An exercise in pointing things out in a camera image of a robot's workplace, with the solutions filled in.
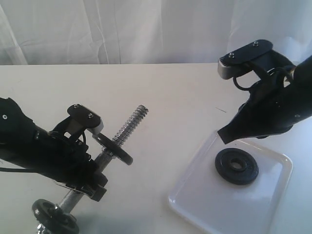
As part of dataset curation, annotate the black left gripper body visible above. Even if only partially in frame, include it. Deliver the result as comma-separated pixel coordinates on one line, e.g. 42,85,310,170
34,131,101,189

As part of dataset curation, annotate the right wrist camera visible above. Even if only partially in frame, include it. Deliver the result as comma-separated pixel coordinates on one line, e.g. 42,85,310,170
217,39,295,79

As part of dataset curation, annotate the white square plastic tray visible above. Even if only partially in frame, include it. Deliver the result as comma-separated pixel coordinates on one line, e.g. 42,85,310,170
168,133,293,234

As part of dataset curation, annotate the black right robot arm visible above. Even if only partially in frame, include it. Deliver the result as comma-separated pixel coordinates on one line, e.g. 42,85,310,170
217,58,312,144

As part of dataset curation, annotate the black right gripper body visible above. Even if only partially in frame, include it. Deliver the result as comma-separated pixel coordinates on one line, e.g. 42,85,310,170
241,80,312,137

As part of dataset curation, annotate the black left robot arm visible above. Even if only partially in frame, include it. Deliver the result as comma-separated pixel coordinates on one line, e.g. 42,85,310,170
0,98,108,201

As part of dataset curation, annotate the black weight plate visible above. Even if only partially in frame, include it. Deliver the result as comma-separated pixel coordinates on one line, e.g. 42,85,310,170
214,148,259,185
92,133,133,165

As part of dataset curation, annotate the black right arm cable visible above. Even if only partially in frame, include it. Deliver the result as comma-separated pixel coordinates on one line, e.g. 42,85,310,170
233,65,297,91

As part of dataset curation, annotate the chrome threaded dumbbell bar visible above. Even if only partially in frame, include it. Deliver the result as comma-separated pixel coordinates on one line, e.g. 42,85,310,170
36,104,151,234

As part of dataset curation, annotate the white backdrop curtain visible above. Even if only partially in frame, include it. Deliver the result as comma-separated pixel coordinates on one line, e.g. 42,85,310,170
0,0,312,65

